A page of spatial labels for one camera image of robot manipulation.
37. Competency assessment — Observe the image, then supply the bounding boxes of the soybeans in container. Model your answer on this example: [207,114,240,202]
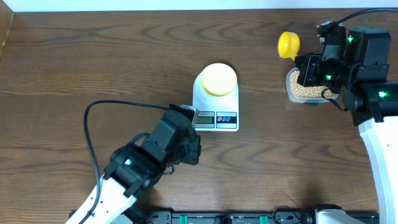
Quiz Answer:
[289,70,326,98]

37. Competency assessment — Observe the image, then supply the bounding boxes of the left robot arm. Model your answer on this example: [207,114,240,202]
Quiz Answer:
[67,105,201,223]

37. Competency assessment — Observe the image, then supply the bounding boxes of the white digital kitchen scale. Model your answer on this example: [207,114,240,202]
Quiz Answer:
[193,72,239,132]

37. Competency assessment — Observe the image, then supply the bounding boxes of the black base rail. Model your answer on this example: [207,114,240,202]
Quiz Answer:
[68,203,381,224]

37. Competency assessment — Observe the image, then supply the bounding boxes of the yellow measuring scoop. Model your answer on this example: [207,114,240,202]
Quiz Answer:
[277,32,300,61]

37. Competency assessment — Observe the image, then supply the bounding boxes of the clear plastic container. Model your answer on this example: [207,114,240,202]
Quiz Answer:
[286,67,328,103]

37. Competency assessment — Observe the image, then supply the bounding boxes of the yellow bowl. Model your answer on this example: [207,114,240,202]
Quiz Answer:
[200,63,238,97]

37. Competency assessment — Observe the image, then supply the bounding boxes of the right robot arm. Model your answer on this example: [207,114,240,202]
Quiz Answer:
[295,24,397,223]

